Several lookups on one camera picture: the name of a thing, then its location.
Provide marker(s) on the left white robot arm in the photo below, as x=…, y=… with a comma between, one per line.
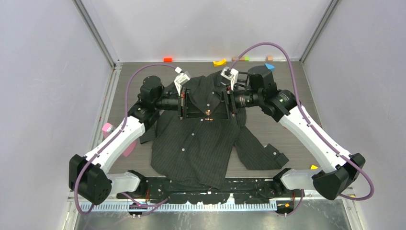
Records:
x=89, y=174

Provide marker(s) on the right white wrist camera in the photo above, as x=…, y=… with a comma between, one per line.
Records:
x=229, y=77

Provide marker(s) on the blue wedge block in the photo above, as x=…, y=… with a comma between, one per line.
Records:
x=270, y=67

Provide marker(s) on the black pinstriped shirt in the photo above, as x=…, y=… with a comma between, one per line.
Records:
x=196, y=152

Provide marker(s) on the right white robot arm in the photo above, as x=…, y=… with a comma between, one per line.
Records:
x=338, y=167

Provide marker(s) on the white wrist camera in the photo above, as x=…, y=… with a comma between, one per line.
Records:
x=229, y=77
x=180, y=79

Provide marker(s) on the brown wooden block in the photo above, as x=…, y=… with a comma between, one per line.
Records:
x=238, y=59

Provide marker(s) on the black brooch box left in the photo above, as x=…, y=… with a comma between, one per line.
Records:
x=242, y=81

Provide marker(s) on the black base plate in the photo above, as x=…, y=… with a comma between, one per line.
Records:
x=241, y=190

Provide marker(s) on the red block at wall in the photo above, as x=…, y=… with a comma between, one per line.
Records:
x=167, y=59

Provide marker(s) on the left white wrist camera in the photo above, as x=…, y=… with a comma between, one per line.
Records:
x=180, y=79

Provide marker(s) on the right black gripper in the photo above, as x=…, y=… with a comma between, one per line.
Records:
x=227, y=101

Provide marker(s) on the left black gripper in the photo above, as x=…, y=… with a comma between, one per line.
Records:
x=187, y=107

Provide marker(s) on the yellow arch block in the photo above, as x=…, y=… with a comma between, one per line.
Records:
x=219, y=63

